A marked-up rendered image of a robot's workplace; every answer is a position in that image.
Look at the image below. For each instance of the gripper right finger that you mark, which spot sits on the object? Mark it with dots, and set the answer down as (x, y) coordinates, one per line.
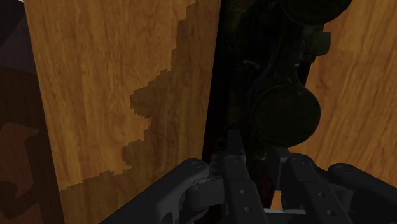
(313, 189)

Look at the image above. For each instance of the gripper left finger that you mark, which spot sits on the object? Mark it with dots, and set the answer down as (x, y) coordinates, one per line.
(238, 186)

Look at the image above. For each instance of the dark object with round discs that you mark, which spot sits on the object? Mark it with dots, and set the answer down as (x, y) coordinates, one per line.
(285, 114)

